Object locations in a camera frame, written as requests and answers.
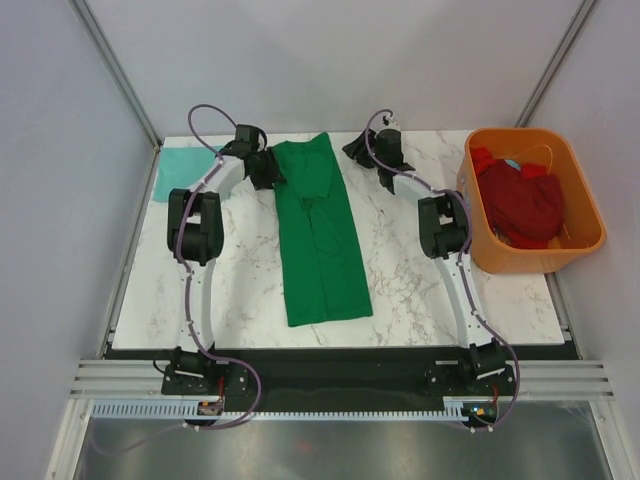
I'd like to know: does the bright red t shirt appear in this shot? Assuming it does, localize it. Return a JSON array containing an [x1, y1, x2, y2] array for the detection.
[[471, 147, 547, 179]]

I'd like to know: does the right aluminium frame post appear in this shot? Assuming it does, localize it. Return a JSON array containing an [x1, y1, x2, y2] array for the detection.
[[514, 0, 600, 128]]

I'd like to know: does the orange plastic bin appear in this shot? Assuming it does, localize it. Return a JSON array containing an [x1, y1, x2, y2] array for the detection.
[[457, 128, 606, 274]]

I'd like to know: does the dark red t shirt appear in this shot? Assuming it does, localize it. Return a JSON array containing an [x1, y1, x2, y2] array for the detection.
[[475, 159, 564, 250]]

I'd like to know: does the aluminium rail profile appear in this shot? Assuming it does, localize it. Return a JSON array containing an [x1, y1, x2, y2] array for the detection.
[[69, 360, 613, 400]]

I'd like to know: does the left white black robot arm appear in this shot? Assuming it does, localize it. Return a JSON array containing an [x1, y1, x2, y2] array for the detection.
[[167, 124, 286, 393]]

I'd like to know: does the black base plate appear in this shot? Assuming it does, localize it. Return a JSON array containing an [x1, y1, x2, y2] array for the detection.
[[161, 347, 516, 411]]

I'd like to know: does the white slotted cable duct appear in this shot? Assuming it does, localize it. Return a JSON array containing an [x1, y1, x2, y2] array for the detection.
[[90, 398, 481, 422]]

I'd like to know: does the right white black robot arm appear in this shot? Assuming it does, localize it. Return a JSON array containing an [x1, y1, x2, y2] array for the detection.
[[342, 127, 507, 394]]

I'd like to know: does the aluminium frame post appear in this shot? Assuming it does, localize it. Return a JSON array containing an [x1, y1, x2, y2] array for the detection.
[[514, 0, 600, 128], [70, 0, 162, 150]]

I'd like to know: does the left aluminium frame post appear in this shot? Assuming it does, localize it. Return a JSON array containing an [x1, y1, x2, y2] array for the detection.
[[70, 0, 162, 150]]

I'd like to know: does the folded teal t shirt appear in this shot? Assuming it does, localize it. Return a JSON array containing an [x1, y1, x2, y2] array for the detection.
[[152, 147, 216, 203]]

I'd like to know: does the green t shirt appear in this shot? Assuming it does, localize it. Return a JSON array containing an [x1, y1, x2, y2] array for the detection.
[[273, 132, 373, 327]]

